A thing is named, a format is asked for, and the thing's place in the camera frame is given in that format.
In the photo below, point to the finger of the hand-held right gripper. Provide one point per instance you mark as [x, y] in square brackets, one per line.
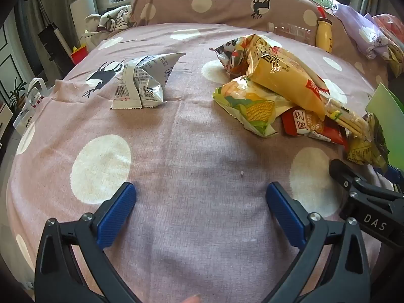
[395, 174]
[339, 169]

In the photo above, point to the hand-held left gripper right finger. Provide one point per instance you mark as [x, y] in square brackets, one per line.
[284, 214]

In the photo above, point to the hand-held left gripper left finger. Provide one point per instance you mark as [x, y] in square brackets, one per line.
[116, 214]

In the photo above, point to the dark gold candy packet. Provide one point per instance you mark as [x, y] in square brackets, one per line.
[366, 148]

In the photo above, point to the red snack packet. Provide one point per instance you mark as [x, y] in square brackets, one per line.
[331, 132]
[299, 121]

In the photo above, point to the green cardboard box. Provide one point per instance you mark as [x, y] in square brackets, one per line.
[383, 104]

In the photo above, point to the yellow snack bag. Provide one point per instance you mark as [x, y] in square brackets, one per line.
[277, 72]

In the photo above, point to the corn print snack bag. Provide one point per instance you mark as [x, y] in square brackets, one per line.
[246, 101]

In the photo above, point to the white snack packet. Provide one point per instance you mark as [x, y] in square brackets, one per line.
[142, 79]

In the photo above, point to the orange panda print snack bag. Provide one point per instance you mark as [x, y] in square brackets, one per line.
[232, 53]

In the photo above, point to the person's left hand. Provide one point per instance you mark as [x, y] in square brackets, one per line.
[193, 299]

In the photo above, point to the pink polka dot bedsheet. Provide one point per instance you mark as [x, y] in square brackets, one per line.
[189, 148]

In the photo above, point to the yellow printed cloth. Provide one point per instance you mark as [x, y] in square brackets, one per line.
[396, 58]

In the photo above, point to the yellow bottle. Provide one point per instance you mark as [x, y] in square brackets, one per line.
[323, 34]

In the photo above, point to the purple polka dot cloth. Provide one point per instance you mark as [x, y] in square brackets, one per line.
[363, 34]

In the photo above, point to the white printed shopping bag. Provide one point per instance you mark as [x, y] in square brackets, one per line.
[31, 101]

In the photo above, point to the clear plastic bottle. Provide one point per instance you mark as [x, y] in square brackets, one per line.
[290, 31]

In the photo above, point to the green potted plant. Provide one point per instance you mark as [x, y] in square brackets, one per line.
[19, 91]

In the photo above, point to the red paper bag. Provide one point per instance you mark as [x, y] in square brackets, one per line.
[78, 55]

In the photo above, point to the black upright appliance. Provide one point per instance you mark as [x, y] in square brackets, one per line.
[50, 38]

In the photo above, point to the white striped cloth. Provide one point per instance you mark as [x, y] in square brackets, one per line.
[109, 19]

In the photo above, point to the brown polka dot pillow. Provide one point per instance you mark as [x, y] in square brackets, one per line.
[221, 3]

